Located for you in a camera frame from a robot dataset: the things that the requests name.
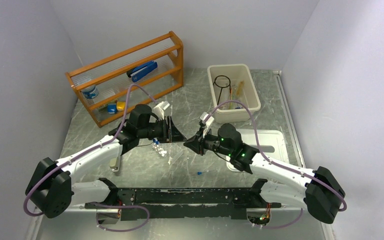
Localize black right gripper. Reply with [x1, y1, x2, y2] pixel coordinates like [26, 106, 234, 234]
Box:
[184, 126, 233, 157]

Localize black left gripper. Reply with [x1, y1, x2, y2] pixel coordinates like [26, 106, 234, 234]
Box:
[138, 115, 187, 143]

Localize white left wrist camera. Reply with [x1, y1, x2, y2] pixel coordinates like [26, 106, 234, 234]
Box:
[152, 100, 172, 120]

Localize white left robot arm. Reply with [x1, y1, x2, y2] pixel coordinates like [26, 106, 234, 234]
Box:
[24, 101, 186, 219]

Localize blue yellow small objects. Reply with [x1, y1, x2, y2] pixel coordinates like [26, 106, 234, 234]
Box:
[106, 101, 126, 115]

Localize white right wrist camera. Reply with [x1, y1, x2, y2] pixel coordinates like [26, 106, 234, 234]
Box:
[200, 112, 215, 138]

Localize blue capped pins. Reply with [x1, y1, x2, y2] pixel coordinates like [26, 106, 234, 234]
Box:
[152, 138, 209, 176]

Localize blue stapler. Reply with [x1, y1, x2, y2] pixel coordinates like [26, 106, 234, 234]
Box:
[126, 61, 158, 83]

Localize blue white tape roll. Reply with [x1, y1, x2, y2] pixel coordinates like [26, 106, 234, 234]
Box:
[80, 85, 99, 99]

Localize colourful plastic spoons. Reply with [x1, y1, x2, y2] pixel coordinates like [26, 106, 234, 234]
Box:
[228, 86, 237, 110]

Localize black metal ring tripod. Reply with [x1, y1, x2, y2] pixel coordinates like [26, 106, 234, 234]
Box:
[212, 75, 232, 104]

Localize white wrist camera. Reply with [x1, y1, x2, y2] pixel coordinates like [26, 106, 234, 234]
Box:
[152, 100, 172, 120]
[200, 112, 215, 138]

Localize white bin lid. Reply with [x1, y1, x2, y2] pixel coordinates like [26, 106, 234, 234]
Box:
[236, 128, 290, 164]

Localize beige stapler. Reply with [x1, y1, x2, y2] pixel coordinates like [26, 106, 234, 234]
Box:
[109, 157, 121, 173]

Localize orange wooden rack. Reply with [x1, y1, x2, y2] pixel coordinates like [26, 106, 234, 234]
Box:
[65, 31, 184, 128]

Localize tan test tube brush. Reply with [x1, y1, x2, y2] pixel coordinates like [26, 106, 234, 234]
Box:
[235, 80, 245, 100]

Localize clear plastic bag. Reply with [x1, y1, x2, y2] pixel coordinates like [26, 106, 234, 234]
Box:
[152, 139, 184, 165]

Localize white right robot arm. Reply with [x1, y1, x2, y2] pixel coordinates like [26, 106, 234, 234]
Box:
[183, 123, 346, 224]

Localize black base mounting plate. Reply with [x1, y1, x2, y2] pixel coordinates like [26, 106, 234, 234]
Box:
[85, 187, 281, 221]

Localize beige plastic bin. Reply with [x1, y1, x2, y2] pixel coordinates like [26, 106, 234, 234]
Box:
[207, 64, 261, 123]

